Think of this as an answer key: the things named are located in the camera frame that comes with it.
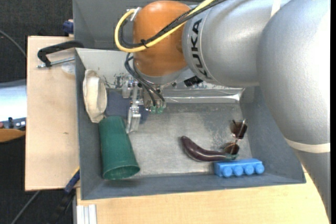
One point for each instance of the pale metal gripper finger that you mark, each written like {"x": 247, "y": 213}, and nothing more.
{"x": 136, "y": 119}
{"x": 130, "y": 123}

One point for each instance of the dark blue cloth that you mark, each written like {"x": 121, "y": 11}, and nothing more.
{"x": 118, "y": 106}

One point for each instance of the green plastic cup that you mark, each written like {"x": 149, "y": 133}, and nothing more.
{"x": 115, "y": 148}

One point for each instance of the grey metal bin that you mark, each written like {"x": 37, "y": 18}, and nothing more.
{"x": 168, "y": 128}

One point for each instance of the purple toy eggplant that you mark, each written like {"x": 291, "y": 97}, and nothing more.
{"x": 198, "y": 152}

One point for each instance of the pale wood board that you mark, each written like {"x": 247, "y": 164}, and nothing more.
{"x": 50, "y": 118}

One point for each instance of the brown sunglasses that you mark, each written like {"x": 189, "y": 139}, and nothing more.
{"x": 238, "y": 130}

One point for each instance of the blue toy brick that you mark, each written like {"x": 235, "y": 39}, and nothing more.
{"x": 237, "y": 168}

